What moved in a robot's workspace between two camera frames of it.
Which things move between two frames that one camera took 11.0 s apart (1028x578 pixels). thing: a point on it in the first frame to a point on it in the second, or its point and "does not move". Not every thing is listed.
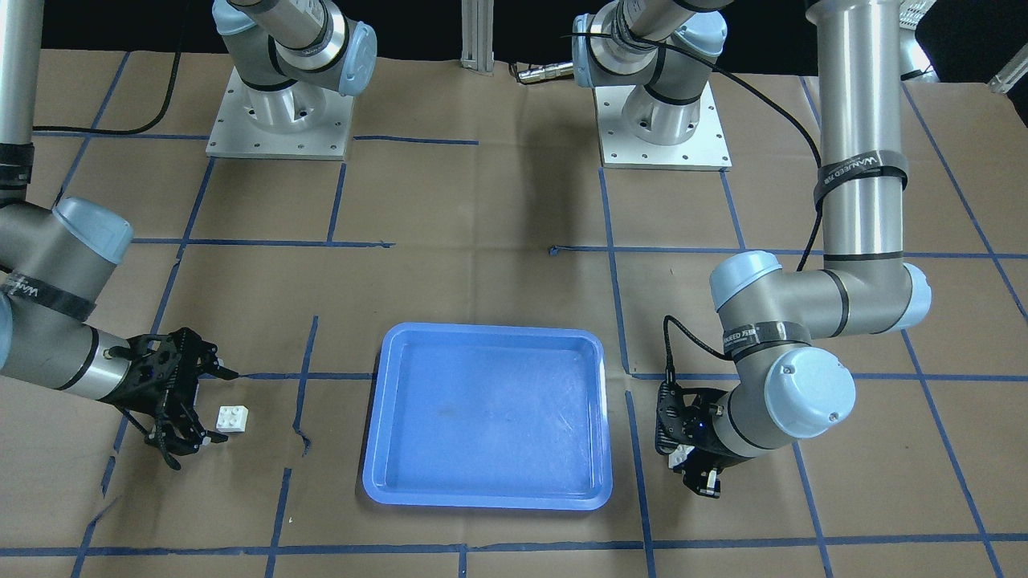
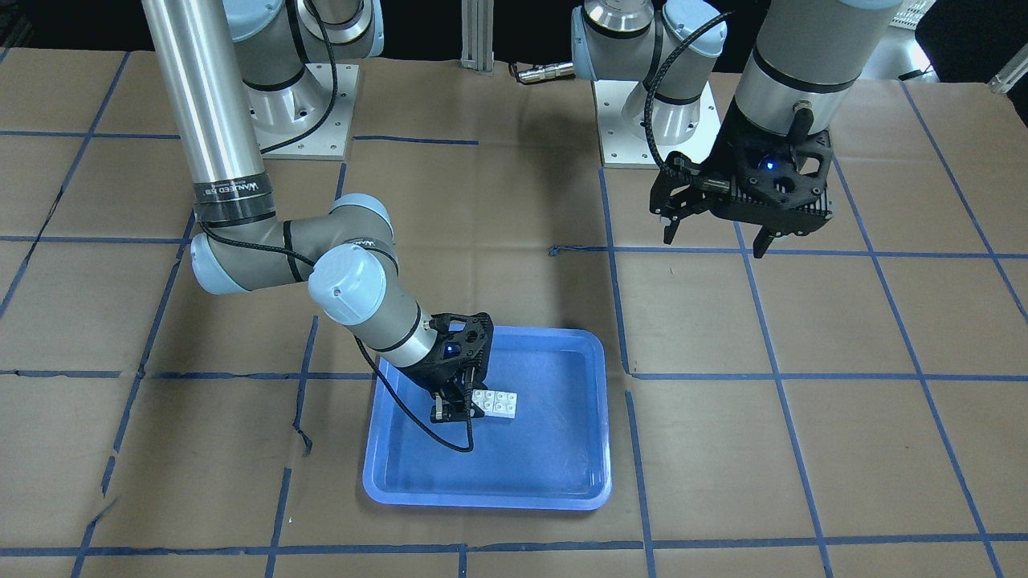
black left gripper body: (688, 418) to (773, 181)
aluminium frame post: (477, 25) does not move
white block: (232, 418) to (484, 400)
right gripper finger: (155, 437) to (457, 405)
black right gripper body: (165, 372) to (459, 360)
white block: (679, 455) to (504, 405)
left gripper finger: (707, 484) to (762, 242)
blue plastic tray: (488, 417) does not move
